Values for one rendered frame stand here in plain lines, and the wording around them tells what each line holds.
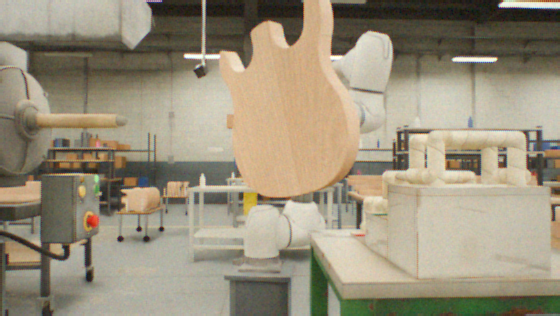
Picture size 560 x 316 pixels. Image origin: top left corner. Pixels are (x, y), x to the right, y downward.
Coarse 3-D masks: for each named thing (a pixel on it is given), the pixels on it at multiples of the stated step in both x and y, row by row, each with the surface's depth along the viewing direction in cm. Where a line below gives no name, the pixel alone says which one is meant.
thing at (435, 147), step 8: (432, 144) 69; (440, 144) 68; (432, 152) 69; (440, 152) 68; (432, 160) 69; (440, 160) 68; (432, 168) 69; (440, 168) 68; (440, 176) 68; (432, 184) 69; (440, 184) 68
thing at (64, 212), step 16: (48, 176) 103; (64, 176) 103; (48, 192) 103; (64, 192) 103; (48, 208) 103; (64, 208) 103; (80, 208) 106; (96, 208) 116; (48, 224) 103; (64, 224) 103; (80, 224) 106; (16, 240) 102; (48, 240) 103; (64, 240) 103; (80, 240) 107; (48, 256) 105; (64, 256) 107
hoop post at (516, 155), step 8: (520, 144) 70; (512, 152) 70; (520, 152) 70; (512, 160) 70; (520, 160) 70; (512, 168) 70; (520, 168) 70; (512, 176) 70; (520, 176) 70; (512, 184) 70; (520, 184) 70
